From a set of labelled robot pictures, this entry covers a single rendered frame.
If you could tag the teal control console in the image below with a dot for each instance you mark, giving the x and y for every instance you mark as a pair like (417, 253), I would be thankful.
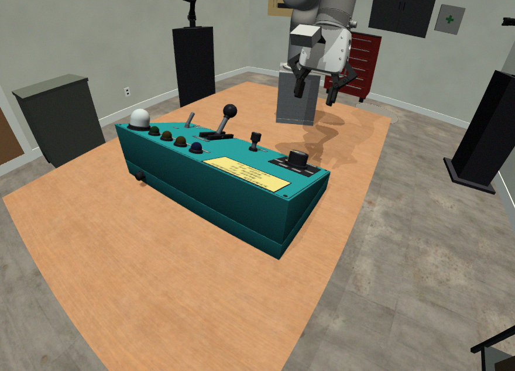
(260, 196)

